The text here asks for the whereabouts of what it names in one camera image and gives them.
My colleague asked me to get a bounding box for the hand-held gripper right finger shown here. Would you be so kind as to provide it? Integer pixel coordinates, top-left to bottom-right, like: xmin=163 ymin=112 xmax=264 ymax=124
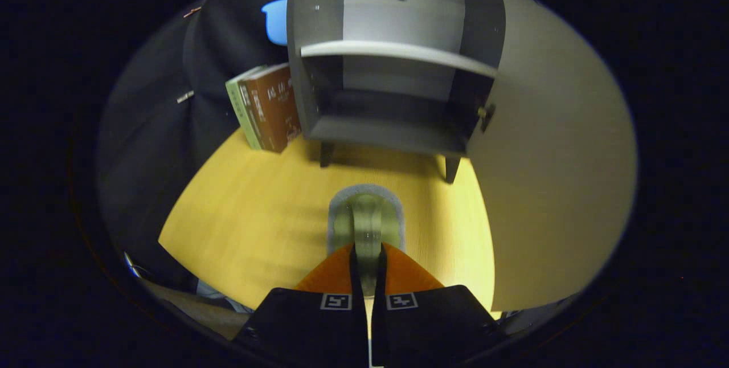
xmin=370 ymin=243 xmax=505 ymax=368

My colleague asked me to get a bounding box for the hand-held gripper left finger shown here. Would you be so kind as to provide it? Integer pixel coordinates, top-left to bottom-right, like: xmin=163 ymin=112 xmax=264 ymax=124
xmin=234 ymin=243 xmax=371 ymax=368

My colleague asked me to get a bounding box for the green item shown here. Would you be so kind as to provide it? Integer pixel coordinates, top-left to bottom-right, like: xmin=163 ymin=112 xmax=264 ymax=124
xmin=327 ymin=184 xmax=406 ymax=296

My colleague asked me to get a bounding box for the grey cabinet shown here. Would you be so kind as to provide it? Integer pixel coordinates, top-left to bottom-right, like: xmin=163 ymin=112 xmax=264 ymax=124
xmin=286 ymin=0 xmax=507 ymax=185

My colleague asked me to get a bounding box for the white cabinet shelf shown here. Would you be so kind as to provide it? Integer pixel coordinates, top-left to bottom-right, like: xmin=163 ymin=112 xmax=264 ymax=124
xmin=301 ymin=40 xmax=499 ymax=79

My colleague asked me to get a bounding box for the black backdrop cloth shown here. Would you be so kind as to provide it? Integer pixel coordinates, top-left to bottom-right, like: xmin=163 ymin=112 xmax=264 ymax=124
xmin=97 ymin=0 xmax=300 ymax=295

